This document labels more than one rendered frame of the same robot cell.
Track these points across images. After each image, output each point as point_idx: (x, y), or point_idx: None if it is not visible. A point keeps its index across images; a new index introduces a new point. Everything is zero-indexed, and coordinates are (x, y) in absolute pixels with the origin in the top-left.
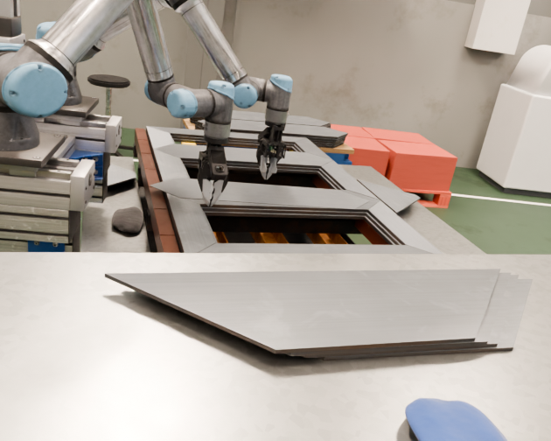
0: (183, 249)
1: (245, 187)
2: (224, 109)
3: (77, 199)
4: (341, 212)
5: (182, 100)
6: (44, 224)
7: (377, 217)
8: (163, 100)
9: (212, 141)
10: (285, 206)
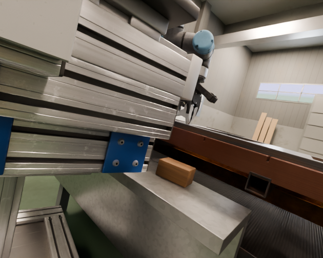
0: (250, 143)
1: (177, 120)
2: (210, 58)
3: (191, 85)
4: (222, 133)
5: (213, 36)
6: (153, 111)
7: (237, 135)
8: (182, 40)
9: (201, 78)
10: (209, 129)
